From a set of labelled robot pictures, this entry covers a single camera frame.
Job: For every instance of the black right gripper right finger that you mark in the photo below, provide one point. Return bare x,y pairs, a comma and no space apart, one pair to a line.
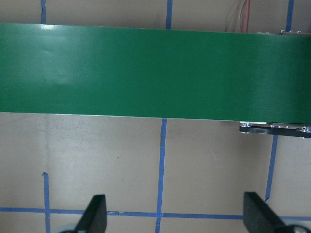
258,217

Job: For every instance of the green conveyor belt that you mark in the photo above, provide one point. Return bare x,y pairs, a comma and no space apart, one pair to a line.
261,80

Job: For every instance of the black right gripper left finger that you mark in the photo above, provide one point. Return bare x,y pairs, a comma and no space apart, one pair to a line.
94,219

